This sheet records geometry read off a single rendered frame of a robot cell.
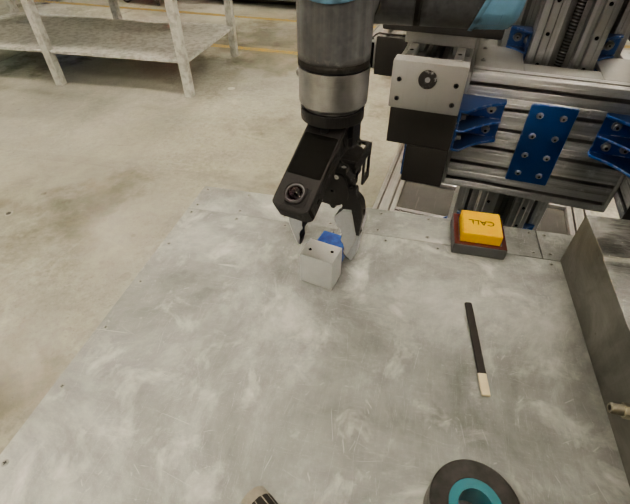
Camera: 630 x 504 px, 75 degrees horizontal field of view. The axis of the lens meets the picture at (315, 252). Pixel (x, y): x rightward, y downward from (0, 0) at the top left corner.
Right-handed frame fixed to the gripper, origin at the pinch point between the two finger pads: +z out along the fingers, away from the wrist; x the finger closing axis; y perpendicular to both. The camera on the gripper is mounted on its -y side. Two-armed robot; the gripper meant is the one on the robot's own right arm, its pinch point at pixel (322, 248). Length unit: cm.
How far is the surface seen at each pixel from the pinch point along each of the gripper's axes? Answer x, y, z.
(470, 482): -24.4, -21.3, 1.8
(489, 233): -21.0, 15.6, 1.6
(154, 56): 225, 198, 59
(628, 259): -36.9, 10.6, -3.6
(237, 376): 2.2, -19.8, 5.3
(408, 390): -16.8, -12.8, 5.3
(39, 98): 301, 148, 85
